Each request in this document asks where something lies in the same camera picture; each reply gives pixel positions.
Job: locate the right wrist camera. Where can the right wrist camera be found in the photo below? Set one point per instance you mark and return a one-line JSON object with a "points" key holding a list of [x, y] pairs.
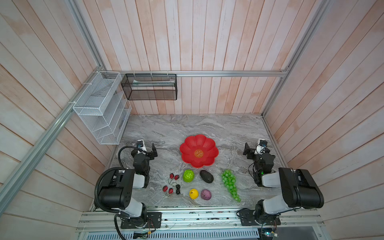
{"points": [[261, 147]]}

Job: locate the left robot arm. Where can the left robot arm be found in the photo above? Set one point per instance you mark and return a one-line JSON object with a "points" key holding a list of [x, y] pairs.
{"points": [[114, 188]]}

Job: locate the green bumpy custard apple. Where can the green bumpy custard apple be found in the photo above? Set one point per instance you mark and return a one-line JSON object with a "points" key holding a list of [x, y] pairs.
{"points": [[188, 176]]}

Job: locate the purple fig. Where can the purple fig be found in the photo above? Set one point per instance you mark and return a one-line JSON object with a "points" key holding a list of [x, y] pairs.
{"points": [[206, 195]]}

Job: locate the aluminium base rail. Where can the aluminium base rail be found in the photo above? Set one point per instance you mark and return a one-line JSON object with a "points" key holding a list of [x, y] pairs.
{"points": [[199, 218]]}

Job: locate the horizontal aluminium frame bar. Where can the horizontal aluminium frame bar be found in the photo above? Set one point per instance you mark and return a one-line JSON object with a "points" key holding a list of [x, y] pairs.
{"points": [[230, 73]]}

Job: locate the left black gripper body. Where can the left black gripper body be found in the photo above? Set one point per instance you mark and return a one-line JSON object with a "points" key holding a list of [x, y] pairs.
{"points": [[147, 154]]}

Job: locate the red flower-shaped fruit bowl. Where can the red flower-shaped fruit bowl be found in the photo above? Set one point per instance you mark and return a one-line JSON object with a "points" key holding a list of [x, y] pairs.
{"points": [[199, 151]]}

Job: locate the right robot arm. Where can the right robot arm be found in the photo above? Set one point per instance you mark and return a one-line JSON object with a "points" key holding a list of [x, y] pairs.
{"points": [[298, 188]]}

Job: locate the dark avocado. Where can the dark avocado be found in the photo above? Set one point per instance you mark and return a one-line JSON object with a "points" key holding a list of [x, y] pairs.
{"points": [[206, 176]]}

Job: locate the green grape bunch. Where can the green grape bunch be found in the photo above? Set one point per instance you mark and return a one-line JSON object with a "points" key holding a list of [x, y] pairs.
{"points": [[229, 180]]}

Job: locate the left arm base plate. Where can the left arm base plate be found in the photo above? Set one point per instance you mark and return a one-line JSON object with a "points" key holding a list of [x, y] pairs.
{"points": [[151, 220]]}

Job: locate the yellow lemon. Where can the yellow lemon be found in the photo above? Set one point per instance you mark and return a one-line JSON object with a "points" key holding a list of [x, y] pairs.
{"points": [[193, 194]]}

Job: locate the red cherry pair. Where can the red cherry pair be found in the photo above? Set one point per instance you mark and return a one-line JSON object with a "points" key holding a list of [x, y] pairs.
{"points": [[173, 178], [168, 190]]}

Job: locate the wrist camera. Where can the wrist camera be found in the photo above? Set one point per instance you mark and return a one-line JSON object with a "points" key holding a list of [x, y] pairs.
{"points": [[140, 144], [261, 147]]}

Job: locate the white wire mesh shelf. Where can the white wire mesh shelf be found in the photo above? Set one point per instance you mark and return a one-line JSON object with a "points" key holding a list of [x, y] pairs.
{"points": [[103, 108]]}

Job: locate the left aluminium frame bar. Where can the left aluminium frame bar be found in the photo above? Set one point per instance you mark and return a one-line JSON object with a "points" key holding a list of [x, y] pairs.
{"points": [[22, 172]]}

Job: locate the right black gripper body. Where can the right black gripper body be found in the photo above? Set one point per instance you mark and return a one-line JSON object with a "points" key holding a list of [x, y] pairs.
{"points": [[252, 153]]}

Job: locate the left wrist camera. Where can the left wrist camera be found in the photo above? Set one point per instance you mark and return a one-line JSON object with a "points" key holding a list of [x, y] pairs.
{"points": [[140, 144]]}

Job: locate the right aluminium frame bar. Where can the right aluminium frame bar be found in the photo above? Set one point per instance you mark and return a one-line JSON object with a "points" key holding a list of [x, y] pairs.
{"points": [[305, 40]]}

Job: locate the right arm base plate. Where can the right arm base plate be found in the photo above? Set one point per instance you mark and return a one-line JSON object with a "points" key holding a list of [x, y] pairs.
{"points": [[249, 217]]}

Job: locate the black wire mesh basket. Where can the black wire mesh basket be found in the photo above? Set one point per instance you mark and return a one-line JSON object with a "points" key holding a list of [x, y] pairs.
{"points": [[142, 87]]}

